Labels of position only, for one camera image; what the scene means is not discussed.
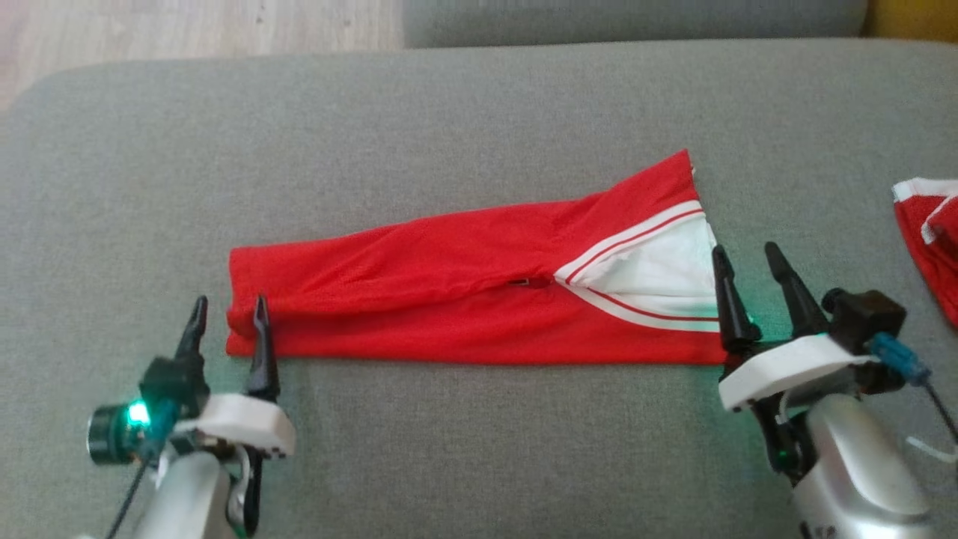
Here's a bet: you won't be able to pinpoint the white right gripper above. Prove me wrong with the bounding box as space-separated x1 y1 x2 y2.
711 241 882 414

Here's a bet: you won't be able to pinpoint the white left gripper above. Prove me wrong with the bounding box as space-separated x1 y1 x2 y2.
173 293 297 460

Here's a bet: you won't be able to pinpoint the red mesh shorts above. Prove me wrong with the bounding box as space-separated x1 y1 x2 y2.
891 177 958 331

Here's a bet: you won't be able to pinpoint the grey sofa seat cushion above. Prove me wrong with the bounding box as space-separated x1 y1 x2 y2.
402 0 870 50

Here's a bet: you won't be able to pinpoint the large grey sofa chaise cushion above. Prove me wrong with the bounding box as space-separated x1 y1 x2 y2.
0 37 958 539

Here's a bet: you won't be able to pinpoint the large yellow sofa back cushion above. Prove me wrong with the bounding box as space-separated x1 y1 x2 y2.
861 0 958 44

